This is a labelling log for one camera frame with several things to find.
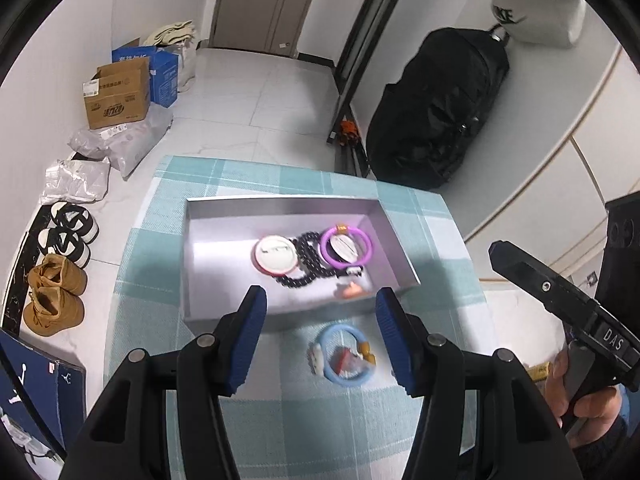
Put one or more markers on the white round pin badge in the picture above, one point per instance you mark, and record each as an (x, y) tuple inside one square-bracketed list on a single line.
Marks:
[(345, 249)]

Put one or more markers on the person's right forearm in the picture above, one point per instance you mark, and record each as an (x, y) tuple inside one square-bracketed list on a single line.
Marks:
[(610, 455)]

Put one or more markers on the brown cardboard box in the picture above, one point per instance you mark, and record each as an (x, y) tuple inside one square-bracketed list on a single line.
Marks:
[(117, 100)]

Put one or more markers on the person's right hand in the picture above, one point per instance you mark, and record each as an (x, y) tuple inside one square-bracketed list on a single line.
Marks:
[(595, 410)]

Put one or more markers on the clear plastic wrapping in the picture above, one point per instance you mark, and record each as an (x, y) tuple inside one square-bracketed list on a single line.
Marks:
[(75, 182)]

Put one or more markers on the blue cardboard box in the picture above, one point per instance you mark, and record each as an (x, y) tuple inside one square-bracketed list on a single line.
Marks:
[(165, 77)]

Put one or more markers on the white hanging bag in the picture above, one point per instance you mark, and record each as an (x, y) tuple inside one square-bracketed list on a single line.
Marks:
[(530, 0)]

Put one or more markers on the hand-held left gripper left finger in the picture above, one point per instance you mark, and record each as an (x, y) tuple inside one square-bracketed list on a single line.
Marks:
[(245, 345)]

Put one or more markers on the small white charm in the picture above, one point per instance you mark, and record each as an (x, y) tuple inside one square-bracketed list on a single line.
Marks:
[(353, 271)]

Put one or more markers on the dark blue shoe box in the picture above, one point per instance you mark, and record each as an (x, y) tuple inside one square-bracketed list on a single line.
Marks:
[(35, 390)]

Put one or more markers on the black folding rack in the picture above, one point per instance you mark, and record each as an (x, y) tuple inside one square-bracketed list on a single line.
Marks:
[(365, 35)]

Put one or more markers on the silver cardboard box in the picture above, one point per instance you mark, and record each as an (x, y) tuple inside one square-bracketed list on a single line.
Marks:
[(225, 240)]

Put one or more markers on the small orange black object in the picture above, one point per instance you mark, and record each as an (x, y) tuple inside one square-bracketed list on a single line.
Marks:
[(348, 132)]

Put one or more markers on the small red clear packet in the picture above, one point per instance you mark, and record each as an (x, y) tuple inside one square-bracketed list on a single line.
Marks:
[(347, 362)]

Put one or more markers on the grey plastic mailer bag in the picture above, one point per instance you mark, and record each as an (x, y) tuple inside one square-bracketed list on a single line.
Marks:
[(135, 140)]

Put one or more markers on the small yellow packet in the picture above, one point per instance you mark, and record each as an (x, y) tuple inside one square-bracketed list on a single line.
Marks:
[(539, 372)]

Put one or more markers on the cream canvas bag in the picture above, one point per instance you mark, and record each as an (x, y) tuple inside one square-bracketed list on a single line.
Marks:
[(172, 35)]

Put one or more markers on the white wardrobe gold trim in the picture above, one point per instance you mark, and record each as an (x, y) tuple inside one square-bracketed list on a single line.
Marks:
[(550, 185)]

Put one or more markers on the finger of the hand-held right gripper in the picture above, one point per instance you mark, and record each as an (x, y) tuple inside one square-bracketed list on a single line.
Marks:
[(540, 285)]

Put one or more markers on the brown door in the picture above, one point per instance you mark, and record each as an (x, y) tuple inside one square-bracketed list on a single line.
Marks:
[(260, 5)]

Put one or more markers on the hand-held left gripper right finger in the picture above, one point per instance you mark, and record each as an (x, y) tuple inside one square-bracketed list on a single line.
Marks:
[(395, 345)]

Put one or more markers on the black backpack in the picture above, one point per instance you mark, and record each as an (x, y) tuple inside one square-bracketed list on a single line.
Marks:
[(435, 110)]

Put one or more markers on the tan suede boot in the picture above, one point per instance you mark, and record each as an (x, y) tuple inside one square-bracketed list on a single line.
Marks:
[(52, 312), (60, 275)]

